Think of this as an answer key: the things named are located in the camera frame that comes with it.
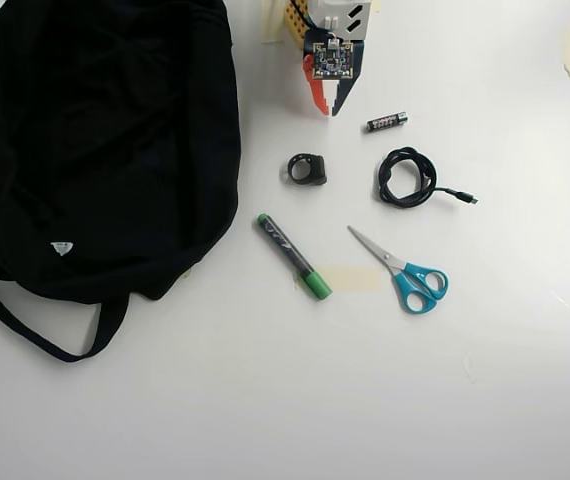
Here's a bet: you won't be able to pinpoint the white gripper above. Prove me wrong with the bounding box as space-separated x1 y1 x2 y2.
302 0 372 119

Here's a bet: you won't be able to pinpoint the green board marker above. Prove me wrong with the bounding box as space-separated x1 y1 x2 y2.
256 212 334 301

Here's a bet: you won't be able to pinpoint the beige tape at robot base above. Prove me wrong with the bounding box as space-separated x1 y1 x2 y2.
261 0 287 45

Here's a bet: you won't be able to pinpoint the black fabric bag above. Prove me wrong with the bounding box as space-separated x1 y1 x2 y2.
0 0 243 364

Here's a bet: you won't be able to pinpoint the black AAA battery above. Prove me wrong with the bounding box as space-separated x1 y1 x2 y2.
365 112 410 134

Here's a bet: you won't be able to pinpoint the wide beige masking tape strip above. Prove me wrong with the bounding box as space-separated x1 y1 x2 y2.
292 266 383 294

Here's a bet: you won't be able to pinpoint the bare camera circuit board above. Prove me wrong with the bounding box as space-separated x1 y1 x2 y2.
303 35 355 82

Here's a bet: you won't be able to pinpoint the black ring clip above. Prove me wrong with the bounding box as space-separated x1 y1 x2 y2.
286 152 328 187

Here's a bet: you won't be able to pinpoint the black braided USB cable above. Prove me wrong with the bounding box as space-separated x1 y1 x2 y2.
377 146 480 210

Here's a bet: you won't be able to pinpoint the blue handled scissors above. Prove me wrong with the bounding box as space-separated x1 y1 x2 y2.
347 225 450 315

